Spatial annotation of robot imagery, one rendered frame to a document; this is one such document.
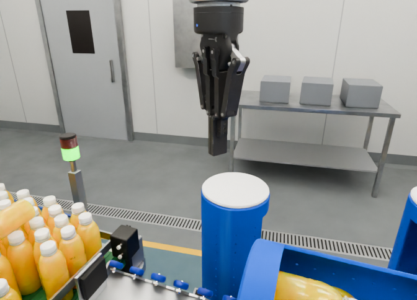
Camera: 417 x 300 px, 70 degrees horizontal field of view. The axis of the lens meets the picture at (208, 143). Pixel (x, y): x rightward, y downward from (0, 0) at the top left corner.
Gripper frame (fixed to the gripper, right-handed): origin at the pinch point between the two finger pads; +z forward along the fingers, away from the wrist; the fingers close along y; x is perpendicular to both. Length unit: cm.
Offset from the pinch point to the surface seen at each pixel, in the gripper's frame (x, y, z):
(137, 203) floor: -48, 213, 148
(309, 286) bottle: -12.8, -13.5, 30.2
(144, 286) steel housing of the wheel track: 8, 28, 56
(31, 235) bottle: 34, 52, 42
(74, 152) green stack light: 14, 80, 29
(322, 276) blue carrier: -25.6, -7.9, 39.4
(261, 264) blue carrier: -5.5, -7.4, 25.8
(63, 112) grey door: -22, 457, 107
